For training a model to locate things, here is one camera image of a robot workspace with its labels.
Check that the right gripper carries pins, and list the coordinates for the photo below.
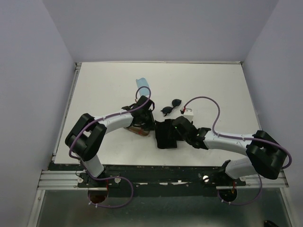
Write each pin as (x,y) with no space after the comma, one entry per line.
(177,132)

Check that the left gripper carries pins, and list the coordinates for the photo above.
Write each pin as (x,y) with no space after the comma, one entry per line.
(151,125)

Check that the plaid glasses case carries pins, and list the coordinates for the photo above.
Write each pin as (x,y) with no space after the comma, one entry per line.
(138,130)

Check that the black glasses case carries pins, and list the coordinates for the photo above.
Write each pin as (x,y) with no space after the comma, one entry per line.
(165,134)

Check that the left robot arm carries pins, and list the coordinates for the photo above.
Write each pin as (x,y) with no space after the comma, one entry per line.
(86,136)

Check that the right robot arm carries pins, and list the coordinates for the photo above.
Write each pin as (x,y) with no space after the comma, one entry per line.
(263,155)

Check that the black round sunglasses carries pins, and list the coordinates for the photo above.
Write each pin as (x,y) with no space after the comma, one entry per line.
(168,109)

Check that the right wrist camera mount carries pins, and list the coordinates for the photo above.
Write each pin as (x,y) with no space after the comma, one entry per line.
(187,113)

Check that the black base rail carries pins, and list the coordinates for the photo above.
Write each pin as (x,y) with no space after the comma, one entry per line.
(122,181)

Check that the aluminium frame rail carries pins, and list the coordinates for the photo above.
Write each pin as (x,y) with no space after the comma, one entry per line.
(58,180)

